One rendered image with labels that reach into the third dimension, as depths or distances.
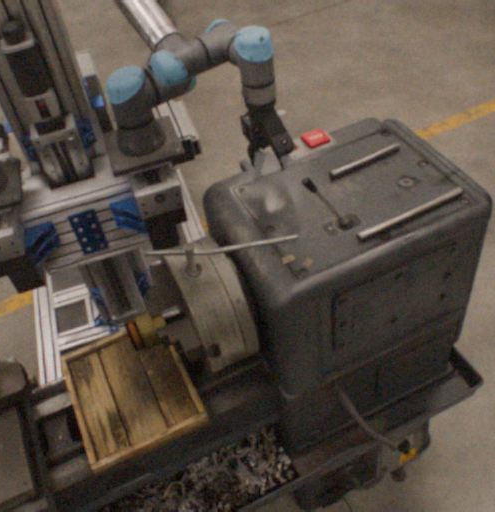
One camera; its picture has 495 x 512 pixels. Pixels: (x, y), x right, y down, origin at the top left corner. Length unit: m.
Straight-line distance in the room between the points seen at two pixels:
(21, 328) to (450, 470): 2.04
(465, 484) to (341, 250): 1.33
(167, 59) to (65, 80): 0.67
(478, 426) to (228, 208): 1.49
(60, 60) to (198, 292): 0.89
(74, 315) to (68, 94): 1.16
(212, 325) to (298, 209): 0.34
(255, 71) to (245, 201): 0.33
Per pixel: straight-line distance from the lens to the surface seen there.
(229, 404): 1.55
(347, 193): 1.45
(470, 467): 2.46
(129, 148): 1.83
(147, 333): 1.42
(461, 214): 1.42
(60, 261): 2.05
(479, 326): 2.81
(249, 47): 1.26
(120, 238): 2.03
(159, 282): 1.42
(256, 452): 1.82
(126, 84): 1.74
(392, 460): 2.13
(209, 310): 1.31
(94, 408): 1.62
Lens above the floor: 2.21
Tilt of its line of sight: 46 degrees down
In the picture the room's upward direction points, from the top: 10 degrees counter-clockwise
